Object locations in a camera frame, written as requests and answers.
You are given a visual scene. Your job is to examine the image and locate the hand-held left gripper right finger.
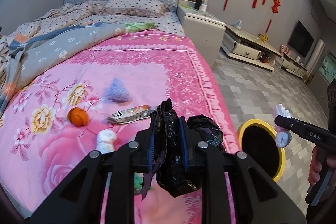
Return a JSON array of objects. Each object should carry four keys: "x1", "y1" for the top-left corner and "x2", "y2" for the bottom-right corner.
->
[{"x1": 180, "y1": 117, "x2": 306, "y2": 224}]

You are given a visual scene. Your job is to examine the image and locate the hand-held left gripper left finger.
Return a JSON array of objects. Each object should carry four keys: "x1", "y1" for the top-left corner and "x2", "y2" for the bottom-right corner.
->
[{"x1": 30, "y1": 112, "x2": 159, "y2": 224}]

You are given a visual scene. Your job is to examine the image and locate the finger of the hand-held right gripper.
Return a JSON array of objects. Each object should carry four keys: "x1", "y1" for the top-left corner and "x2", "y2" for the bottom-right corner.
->
[{"x1": 274, "y1": 115, "x2": 329, "y2": 141}]

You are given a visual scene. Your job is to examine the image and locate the white tissue wad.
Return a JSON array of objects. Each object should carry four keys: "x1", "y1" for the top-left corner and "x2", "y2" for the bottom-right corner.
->
[
  {"x1": 96, "y1": 129, "x2": 117, "y2": 153},
  {"x1": 274, "y1": 105, "x2": 292, "y2": 148}
]

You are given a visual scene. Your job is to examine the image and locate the large glossy black plastic bag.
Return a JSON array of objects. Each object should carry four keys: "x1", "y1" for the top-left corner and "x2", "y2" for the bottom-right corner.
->
[{"x1": 156, "y1": 114, "x2": 225, "y2": 198}]

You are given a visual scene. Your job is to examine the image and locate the long snack packet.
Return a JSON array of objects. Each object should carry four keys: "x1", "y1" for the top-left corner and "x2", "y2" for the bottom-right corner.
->
[{"x1": 106, "y1": 105, "x2": 158, "y2": 125}]

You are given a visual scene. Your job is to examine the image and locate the yellow rimmed trash bin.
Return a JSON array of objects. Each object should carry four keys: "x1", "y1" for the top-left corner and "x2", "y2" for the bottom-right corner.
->
[{"x1": 236, "y1": 119, "x2": 286, "y2": 182}]

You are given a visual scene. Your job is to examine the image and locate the orange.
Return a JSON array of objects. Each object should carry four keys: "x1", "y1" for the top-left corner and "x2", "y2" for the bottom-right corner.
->
[{"x1": 67, "y1": 107, "x2": 89, "y2": 127}]

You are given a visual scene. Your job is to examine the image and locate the person's right hand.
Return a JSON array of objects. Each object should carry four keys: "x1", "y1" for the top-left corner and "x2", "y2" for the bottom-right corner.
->
[{"x1": 309, "y1": 147, "x2": 326, "y2": 186}]

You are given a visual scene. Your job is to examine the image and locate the small cream cabinet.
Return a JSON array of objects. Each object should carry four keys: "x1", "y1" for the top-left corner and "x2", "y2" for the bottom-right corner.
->
[{"x1": 281, "y1": 52, "x2": 307, "y2": 77}]

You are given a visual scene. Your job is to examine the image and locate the framed landscape picture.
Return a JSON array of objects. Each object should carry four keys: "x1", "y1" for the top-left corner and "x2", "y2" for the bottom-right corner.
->
[{"x1": 318, "y1": 51, "x2": 336, "y2": 88}]

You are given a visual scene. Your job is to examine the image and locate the purple fluffy scrunchie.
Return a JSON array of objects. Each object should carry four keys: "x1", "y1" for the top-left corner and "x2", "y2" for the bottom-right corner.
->
[{"x1": 105, "y1": 78, "x2": 130, "y2": 104}]

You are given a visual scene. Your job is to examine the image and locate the white floor air conditioner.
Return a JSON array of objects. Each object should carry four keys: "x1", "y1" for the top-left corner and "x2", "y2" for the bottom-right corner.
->
[{"x1": 306, "y1": 39, "x2": 325, "y2": 85}]

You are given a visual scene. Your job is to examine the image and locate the pink floral blanket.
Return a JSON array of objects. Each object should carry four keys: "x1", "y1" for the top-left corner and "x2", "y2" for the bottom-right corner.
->
[{"x1": 0, "y1": 31, "x2": 237, "y2": 224}]

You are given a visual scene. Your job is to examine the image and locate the flat screen television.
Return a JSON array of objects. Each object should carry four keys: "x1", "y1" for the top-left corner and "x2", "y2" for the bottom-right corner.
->
[{"x1": 287, "y1": 21, "x2": 314, "y2": 58}]

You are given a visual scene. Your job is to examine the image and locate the cream marble top cabinet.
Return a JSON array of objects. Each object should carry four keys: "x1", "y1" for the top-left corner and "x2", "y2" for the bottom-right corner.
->
[{"x1": 222, "y1": 25, "x2": 281, "y2": 72}]

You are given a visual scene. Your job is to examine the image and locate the cream nightstand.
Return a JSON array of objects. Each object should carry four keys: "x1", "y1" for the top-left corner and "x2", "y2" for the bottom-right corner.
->
[{"x1": 177, "y1": 7, "x2": 226, "y2": 68}]

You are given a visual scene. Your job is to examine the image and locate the green floral sheet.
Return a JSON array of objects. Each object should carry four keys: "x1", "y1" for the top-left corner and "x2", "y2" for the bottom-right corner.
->
[{"x1": 125, "y1": 22, "x2": 158, "y2": 31}]

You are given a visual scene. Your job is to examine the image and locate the grey floral blanket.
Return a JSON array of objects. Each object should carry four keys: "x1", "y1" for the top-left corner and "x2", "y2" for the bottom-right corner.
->
[{"x1": 0, "y1": 21, "x2": 126, "y2": 109}]

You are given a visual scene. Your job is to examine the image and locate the polka dot ruffled pillow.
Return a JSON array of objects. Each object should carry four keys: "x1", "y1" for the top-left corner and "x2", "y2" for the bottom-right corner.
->
[{"x1": 102, "y1": 0, "x2": 167, "y2": 18}]

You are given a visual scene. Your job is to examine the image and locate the polka dot quilt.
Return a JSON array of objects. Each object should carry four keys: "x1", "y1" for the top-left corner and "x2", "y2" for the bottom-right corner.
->
[{"x1": 10, "y1": 1, "x2": 105, "y2": 38}]

